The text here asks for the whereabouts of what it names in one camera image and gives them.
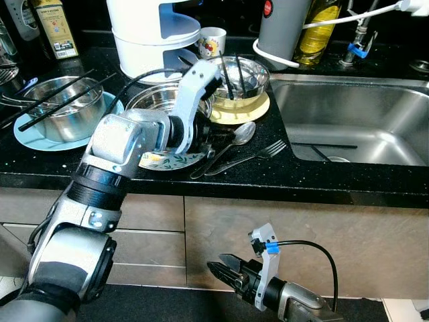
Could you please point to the steel fork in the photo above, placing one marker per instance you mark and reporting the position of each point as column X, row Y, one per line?
column 261, row 153

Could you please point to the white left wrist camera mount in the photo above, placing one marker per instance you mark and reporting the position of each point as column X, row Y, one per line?
column 194, row 94

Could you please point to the metal faucet with blue tape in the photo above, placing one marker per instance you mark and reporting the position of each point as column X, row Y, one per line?
column 358, row 47

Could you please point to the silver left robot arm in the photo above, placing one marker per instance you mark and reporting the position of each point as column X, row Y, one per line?
column 114, row 144

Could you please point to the light blue plate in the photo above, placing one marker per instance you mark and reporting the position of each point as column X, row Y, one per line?
column 104, row 131

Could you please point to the large steel spoon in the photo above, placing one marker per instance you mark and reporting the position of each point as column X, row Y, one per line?
column 242, row 133

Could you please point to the stainless steel sink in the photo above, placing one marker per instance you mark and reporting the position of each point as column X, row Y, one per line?
column 362, row 111

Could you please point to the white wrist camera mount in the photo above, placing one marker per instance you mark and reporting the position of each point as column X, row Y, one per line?
column 194, row 94
column 270, row 268

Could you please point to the shiny round steel bowl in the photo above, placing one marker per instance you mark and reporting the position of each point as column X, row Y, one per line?
column 258, row 80

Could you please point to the dark bottle with yellow label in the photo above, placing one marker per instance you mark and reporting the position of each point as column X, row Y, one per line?
column 55, row 30

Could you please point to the black floor mat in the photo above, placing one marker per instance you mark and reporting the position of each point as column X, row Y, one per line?
column 167, row 305

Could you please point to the straight-sided steel bowl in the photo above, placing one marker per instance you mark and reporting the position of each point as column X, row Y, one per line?
column 60, row 117

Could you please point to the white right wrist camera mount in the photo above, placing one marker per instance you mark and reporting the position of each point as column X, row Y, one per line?
column 270, row 268

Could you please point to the floral print plate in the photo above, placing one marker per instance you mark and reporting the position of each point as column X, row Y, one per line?
column 167, row 161

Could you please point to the yellow plate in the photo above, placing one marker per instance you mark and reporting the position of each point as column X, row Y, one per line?
column 248, row 117

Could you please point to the yellow oil bottle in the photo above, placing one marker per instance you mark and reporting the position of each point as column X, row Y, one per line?
column 322, row 37

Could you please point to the white mug with cartoon print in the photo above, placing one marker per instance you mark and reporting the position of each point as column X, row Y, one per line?
column 213, row 43

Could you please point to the brown kitchen cabinet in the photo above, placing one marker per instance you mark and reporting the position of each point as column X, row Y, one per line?
column 167, row 228

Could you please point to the grey electric kettle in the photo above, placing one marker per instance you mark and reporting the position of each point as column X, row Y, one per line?
column 281, row 30

